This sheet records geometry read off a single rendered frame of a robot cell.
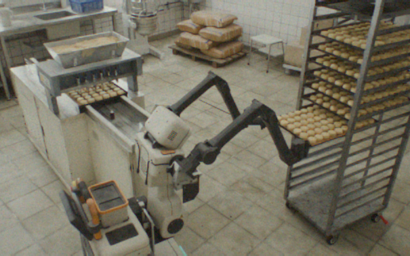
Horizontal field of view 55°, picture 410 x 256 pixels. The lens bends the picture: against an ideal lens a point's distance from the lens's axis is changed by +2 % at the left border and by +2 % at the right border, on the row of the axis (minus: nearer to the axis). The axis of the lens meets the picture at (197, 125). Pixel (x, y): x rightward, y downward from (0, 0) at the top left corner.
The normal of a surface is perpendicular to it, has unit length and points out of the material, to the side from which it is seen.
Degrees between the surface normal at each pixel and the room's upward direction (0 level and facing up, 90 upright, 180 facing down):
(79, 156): 90
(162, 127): 47
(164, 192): 90
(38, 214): 0
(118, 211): 92
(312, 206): 0
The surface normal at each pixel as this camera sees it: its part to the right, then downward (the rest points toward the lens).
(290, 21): -0.71, 0.35
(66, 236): 0.00, -0.87
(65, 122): 0.61, 0.39
